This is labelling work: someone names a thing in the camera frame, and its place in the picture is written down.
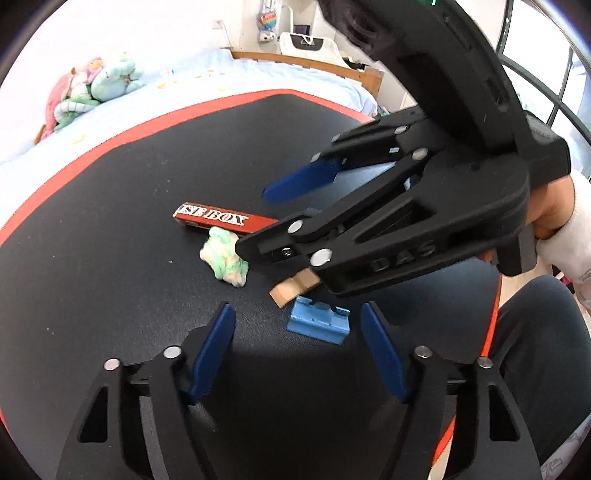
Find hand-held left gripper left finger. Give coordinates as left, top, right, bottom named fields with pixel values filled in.
left=55, top=302, right=237, bottom=480

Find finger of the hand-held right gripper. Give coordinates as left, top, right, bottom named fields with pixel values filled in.
left=235, top=148, right=467, bottom=297
left=262, top=111, right=444, bottom=206

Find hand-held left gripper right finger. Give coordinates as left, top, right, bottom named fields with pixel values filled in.
left=361, top=302, right=543, bottom=480

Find tan wooden block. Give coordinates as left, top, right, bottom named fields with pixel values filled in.
left=269, top=269, right=321, bottom=309

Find pastel paper wad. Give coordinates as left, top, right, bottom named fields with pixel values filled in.
left=199, top=227, right=251, bottom=288

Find red box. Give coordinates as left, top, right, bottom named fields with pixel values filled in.
left=172, top=201, right=280, bottom=234

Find blue plastic piece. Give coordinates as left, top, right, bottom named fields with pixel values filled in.
left=287, top=296, right=350, bottom=344

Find person's right forearm white sleeve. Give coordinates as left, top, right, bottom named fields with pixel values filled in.
left=536, top=175, right=591, bottom=319

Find person's right hand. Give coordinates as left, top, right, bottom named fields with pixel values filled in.
left=529, top=172, right=578, bottom=241

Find white chair with black panel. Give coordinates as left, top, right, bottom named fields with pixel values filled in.
left=278, top=32, right=343, bottom=66

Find bed with pale blue sheet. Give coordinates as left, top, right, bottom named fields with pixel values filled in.
left=0, top=46, right=379, bottom=163

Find hanging rainbow toy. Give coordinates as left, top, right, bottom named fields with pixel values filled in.
left=256, top=0, right=282, bottom=44

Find person's leg dark trousers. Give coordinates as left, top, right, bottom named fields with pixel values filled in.
left=489, top=276, right=591, bottom=467

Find pale printed cloth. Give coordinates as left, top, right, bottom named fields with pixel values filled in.
left=538, top=411, right=591, bottom=480

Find pale green plush toy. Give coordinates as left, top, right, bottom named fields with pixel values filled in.
left=90, top=55, right=146, bottom=102

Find pink plush toy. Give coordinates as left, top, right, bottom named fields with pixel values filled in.
left=44, top=58, right=105, bottom=134

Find window with dark frame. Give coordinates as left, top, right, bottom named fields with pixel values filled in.
left=496, top=0, right=591, bottom=155

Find wooden bed frame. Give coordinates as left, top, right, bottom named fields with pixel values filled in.
left=231, top=50, right=385, bottom=99

